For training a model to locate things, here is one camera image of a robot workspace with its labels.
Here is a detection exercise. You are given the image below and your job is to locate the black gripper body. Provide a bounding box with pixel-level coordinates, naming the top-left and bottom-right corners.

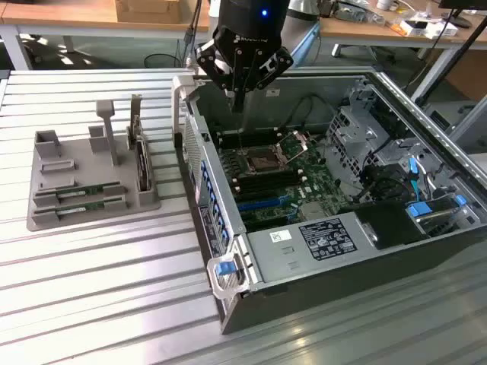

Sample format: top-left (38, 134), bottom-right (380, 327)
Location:
top-left (212, 0), bottom-right (288, 64)

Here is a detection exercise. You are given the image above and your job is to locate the green RAM stick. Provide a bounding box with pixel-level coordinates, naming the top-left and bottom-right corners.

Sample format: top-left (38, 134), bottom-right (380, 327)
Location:
top-left (55, 181), bottom-right (122, 198)
top-left (56, 201), bottom-right (107, 216)

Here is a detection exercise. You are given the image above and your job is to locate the cardboard box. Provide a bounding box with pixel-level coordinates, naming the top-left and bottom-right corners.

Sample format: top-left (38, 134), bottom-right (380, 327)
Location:
top-left (115, 0), bottom-right (183, 23)

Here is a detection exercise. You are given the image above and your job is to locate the metal socket cover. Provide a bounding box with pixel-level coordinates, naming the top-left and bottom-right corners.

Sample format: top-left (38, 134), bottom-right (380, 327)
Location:
top-left (276, 130), bottom-right (310, 163)

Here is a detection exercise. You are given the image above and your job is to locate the wooden desk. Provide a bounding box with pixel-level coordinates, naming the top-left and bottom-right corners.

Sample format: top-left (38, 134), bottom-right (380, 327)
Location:
top-left (318, 0), bottom-right (487, 102)
top-left (0, 0), bottom-right (212, 71)

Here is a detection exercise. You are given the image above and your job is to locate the perforated metal drive cage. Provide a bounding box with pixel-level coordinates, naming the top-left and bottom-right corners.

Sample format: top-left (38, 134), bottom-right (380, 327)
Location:
top-left (326, 85), bottom-right (410, 189)

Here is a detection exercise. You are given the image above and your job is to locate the CPU socket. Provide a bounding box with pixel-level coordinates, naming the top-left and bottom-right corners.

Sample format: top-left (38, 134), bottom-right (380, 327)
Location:
top-left (245, 148), bottom-right (285, 176)

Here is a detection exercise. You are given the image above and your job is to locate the green motherboard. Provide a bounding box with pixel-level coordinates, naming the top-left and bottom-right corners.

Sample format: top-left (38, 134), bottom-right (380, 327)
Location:
top-left (216, 129), bottom-right (351, 233)

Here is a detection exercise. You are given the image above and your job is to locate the long black expansion slot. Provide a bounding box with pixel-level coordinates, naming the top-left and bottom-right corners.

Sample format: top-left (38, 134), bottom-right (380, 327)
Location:
top-left (242, 213), bottom-right (289, 231)
top-left (234, 189), bottom-right (281, 205)

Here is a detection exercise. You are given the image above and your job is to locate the blue expansion slot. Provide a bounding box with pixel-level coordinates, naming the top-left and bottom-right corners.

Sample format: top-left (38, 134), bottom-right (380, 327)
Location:
top-left (237, 197), bottom-right (282, 214)

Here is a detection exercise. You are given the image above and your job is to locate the silver chipset heatsink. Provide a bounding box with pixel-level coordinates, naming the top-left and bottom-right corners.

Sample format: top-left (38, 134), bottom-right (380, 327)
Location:
top-left (300, 201), bottom-right (324, 221)

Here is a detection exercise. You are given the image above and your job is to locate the grey parts rack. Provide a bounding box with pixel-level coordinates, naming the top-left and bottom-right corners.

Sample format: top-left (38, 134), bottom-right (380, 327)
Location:
top-left (25, 94), bottom-right (161, 232)

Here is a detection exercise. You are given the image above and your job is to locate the white box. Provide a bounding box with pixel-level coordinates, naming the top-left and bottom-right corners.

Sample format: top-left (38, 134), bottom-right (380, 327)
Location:
top-left (399, 18), bottom-right (458, 40)

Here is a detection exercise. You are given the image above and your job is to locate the black tripod pole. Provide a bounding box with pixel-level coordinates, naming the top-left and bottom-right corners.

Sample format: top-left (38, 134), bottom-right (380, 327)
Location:
top-left (414, 17), bottom-right (487, 108)

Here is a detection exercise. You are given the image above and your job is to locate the black monitor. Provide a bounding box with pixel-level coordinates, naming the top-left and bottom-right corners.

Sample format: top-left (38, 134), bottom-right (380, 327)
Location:
top-left (438, 0), bottom-right (473, 28)

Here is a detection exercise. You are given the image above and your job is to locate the brown wooden panel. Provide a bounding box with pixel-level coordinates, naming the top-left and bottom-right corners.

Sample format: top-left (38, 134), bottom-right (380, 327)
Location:
top-left (443, 49), bottom-right (487, 103)

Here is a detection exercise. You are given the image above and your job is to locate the grey power supply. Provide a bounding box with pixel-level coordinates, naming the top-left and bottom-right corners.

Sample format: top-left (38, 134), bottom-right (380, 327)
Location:
top-left (243, 211), bottom-right (381, 287)

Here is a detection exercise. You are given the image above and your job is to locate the blue drive bay latch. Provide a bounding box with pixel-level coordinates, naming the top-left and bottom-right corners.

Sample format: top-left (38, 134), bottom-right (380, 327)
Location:
top-left (405, 203), bottom-right (433, 220)

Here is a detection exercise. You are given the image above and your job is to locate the grey computer case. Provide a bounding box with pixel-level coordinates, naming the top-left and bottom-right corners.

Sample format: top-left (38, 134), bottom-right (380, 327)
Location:
top-left (421, 97), bottom-right (487, 155)

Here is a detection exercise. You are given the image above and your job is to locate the metal disk bay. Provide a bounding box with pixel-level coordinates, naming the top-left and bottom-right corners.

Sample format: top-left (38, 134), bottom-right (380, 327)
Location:
top-left (403, 189), bottom-right (475, 239)

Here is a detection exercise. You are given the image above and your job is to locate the open PC case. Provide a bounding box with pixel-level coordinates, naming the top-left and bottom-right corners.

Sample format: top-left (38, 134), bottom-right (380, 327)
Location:
top-left (171, 68), bottom-right (487, 336)

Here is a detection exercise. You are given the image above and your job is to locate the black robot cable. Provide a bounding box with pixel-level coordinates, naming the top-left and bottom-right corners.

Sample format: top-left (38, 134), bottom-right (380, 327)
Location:
top-left (184, 0), bottom-right (205, 71)

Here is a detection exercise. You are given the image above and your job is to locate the thin black wire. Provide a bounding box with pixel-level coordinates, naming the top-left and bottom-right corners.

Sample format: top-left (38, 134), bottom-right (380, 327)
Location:
top-left (283, 94), bottom-right (336, 130)

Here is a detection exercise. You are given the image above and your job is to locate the graphics card with metal bracket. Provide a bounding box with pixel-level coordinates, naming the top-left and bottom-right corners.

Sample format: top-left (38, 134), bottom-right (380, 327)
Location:
top-left (126, 94), bottom-right (154, 193)

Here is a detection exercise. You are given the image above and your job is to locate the black cable bundle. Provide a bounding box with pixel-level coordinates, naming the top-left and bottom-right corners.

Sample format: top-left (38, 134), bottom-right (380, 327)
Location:
top-left (349, 131), bottom-right (415, 205)

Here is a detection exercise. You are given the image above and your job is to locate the blue data wire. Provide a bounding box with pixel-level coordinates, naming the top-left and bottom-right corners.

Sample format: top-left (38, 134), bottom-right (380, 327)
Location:
top-left (406, 156), bottom-right (422, 205)

